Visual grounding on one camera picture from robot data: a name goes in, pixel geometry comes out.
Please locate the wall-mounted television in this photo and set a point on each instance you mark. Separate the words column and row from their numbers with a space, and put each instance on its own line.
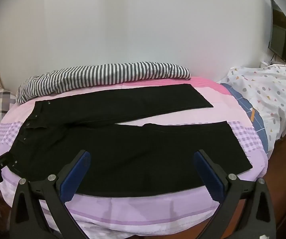
column 281, row 34

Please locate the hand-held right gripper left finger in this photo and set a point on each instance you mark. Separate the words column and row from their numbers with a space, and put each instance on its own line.
column 75, row 176

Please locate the pink purple bed sheet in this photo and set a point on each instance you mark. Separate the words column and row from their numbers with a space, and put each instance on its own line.
column 138, row 211

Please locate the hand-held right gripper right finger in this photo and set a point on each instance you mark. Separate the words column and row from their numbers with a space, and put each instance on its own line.
column 209, row 176

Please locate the black pants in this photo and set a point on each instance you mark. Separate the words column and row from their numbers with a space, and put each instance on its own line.
column 113, row 154

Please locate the blue plaid sheet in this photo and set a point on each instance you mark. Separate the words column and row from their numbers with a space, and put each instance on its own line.
column 255, row 122

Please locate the white floral pillow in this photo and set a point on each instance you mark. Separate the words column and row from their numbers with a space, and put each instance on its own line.
column 270, row 97

